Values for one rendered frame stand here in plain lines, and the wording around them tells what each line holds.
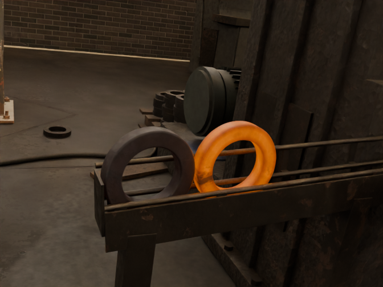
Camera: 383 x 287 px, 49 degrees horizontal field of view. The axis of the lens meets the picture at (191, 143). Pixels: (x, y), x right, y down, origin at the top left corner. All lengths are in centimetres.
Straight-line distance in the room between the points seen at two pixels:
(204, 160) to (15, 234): 122
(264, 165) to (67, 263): 102
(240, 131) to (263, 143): 7
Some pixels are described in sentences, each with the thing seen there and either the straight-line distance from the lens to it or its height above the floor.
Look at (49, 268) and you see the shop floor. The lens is 169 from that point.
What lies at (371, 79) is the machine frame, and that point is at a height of 87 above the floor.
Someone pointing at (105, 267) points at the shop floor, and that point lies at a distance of 169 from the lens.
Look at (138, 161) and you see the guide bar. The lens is 85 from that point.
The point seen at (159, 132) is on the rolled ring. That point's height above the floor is 77.
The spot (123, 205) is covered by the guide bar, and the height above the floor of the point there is 63.
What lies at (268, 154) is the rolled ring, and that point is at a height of 72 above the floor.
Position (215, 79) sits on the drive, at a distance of 216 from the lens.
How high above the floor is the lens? 100
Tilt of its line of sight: 19 degrees down
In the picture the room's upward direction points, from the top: 8 degrees clockwise
